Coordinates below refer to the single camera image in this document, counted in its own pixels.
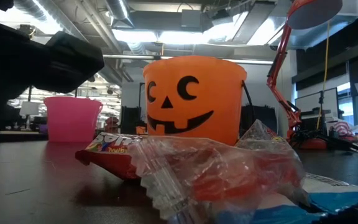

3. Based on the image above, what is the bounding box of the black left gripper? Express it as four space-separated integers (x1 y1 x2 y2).
0 11 105 167

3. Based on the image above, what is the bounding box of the red candy packet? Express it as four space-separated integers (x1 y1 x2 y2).
75 132 150 180

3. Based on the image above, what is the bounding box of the clear red gummy bag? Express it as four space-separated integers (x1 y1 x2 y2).
129 119 310 224

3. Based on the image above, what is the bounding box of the pink plastic bucket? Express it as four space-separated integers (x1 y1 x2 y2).
44 96 104 144

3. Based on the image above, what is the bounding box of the black background cabinet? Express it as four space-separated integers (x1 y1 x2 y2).
120 105 143 134
241 105 278 139

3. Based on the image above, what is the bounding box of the orange pumpkin bucket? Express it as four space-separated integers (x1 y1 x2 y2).
142 55 256 147

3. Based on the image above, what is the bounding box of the black framed monitor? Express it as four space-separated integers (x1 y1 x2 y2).
294 87 340 118

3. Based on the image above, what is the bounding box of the red desk lamp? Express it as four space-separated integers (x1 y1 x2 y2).
266 0 344 151

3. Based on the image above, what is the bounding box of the black thin stand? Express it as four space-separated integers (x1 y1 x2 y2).
312 90 332 131

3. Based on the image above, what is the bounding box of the red striped bag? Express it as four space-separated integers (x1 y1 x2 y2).
330 119 358 141

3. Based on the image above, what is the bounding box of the black cable bundle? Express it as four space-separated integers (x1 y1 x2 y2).
283 129 358 153

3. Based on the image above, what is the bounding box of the yellow hanging cable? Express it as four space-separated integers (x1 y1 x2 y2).
316 21 331 131

